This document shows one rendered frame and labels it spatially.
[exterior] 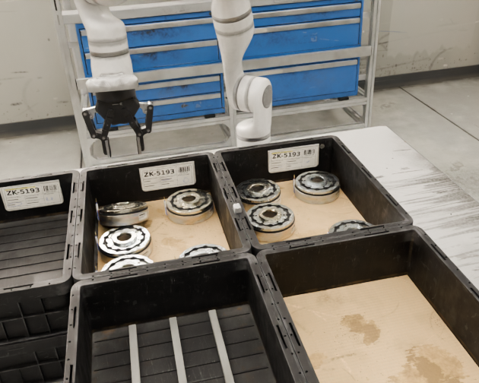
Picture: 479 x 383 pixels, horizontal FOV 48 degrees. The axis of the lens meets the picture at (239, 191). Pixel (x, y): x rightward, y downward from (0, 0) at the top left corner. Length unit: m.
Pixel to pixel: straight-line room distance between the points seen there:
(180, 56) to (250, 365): 2.26
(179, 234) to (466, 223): 0.73
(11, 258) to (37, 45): 2.73
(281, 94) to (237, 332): 2.34
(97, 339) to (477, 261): 0.84
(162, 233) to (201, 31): 1.90
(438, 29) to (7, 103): 3.13
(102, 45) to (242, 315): 0.53
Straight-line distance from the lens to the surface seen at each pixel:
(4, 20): 3.80
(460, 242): 1.40
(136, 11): 2.85
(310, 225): 1.16
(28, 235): 1.25
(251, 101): 1.37
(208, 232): 1.14
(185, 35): 2.92
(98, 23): 1.02
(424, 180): 1.63
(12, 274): 1.15
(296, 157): 1.30
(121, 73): 1.03
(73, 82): 2.94
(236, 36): 1.28
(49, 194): 1.27
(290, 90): 3.14
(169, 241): 1.13
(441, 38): 4.52
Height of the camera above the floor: 1.48
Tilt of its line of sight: 30 degrees down
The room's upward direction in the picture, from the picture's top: 3 degrees counter-clockwise
